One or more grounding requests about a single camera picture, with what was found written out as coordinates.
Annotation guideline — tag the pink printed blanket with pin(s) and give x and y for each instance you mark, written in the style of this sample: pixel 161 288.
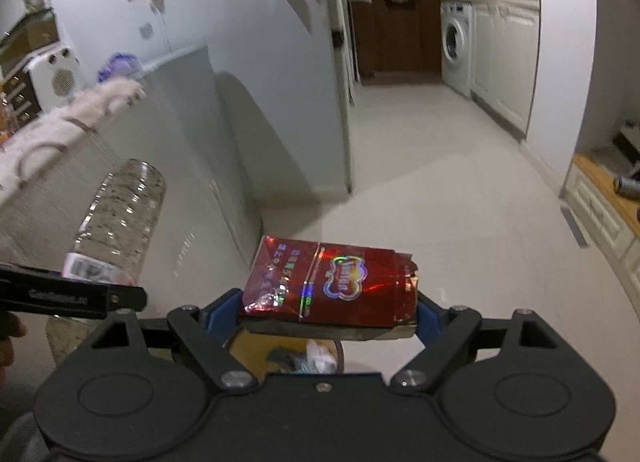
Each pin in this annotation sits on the pink printed blanket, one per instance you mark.
pixel 60 121

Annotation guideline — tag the clear plastic bottle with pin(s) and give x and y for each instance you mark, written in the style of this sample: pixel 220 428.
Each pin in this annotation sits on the clear plastic bottle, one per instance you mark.
pixel 120 212

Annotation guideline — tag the glass fish tank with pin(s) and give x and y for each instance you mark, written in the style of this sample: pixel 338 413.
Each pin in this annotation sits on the glass fish tank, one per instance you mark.
pixel 27 39

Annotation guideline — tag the metal spray can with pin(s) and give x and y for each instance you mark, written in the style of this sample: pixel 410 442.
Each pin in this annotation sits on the metal spray can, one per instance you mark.
pixel 626 187

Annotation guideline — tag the person's left hand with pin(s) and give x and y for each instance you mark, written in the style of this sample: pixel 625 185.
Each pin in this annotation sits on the person's left hand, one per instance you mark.
pixel 10 342

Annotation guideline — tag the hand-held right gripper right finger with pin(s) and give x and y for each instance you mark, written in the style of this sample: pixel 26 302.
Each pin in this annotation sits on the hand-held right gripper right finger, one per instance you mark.
pixel 426 316

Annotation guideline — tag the purple snack bag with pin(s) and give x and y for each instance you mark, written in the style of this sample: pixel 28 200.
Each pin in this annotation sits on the purple snack bag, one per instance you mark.
pixel 119 66

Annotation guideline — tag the white kitchen cabinets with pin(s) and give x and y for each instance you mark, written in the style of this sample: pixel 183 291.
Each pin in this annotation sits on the white kitchen cabinets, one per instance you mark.
pixel 505 61

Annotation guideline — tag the white heater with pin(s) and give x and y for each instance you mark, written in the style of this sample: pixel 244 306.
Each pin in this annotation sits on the white heater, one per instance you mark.
pixel 55 76

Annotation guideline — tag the low white cabinet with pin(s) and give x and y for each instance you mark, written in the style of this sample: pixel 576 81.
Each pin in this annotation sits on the low white cabinet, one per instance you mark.
pixel 600 212

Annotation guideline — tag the grey bed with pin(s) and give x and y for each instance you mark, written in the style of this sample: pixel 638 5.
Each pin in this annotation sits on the grey bed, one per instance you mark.
pixel 190 141

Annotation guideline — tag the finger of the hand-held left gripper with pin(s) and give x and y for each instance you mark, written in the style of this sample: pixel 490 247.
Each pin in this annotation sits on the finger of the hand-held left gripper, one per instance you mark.
pixel 125 299

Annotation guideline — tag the brown wooden door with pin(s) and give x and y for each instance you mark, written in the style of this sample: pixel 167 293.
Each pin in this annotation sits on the brown wooden door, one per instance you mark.
pixel 400 41

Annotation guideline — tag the yellow bucket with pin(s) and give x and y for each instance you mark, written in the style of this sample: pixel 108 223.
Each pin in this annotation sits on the yellow bucket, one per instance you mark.
pixel 250 352

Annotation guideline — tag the red cigarette pack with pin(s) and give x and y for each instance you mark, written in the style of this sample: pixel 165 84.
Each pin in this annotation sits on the red cigarette pack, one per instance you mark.
pixel 330 282

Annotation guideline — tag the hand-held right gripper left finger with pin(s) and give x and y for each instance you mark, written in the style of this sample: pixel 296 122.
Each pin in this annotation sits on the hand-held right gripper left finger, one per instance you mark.
pixel 222 313

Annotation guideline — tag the wall switch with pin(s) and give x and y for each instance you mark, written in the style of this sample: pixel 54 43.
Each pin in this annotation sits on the wall switch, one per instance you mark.
pixel 145 31

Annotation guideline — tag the white washing machine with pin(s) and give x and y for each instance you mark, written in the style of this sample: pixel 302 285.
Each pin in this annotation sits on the white washing machine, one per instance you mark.
pixel 456 46

